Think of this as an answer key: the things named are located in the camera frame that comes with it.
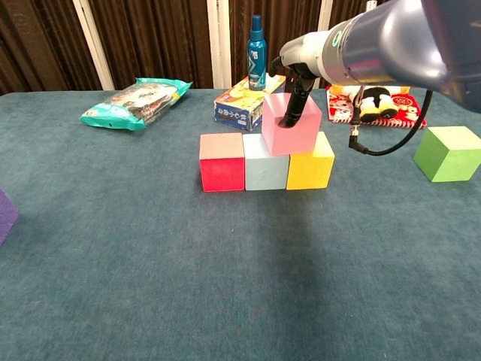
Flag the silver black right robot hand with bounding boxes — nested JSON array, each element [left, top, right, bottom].
[[267, 30, 332, 129]]

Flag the pink foam cube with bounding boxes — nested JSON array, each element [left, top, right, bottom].
[[262, 93, 323, 157]]

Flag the yellow foam cube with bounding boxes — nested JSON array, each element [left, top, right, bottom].
[[286, 131, 335, 190]]

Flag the light blue foam cube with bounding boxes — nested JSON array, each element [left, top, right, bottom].
[[242, 133, 290, 191]]

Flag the red foam cube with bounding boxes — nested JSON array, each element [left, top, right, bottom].
[[199, 132, 246, 193]]

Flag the green foam cube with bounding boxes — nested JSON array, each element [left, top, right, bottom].
[[413, 126, 481, 184]]

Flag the purple foam cube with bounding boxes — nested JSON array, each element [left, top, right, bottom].
[[0, 188, 20, 248]]

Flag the blue spray bottle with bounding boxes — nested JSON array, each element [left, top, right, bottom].
[[246, 14, 268, 92]]

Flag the black white plush toy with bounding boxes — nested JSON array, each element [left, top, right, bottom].
[[330, 84, 412, 123]]

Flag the blue yellow tissue box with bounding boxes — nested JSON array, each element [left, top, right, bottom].
[[213, 74, 289, 132]]

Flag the red printed spiral notebook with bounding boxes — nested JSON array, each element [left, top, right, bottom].
[[325, 85, 428, 129]]

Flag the brown pleated curtain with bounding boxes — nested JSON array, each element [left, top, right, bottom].
[[0, 0, 380, 97]]

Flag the teal snack bag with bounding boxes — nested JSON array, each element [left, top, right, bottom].
[[78, 77, 194, 132]]

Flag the teal felt table cloth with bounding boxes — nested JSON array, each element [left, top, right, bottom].
[[0, 88, 481, 361]]

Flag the white frame post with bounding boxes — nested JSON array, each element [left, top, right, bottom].
[[308, 0, 334, 89], [206, 0, 232, 89], [72, 0, 116, 91]]

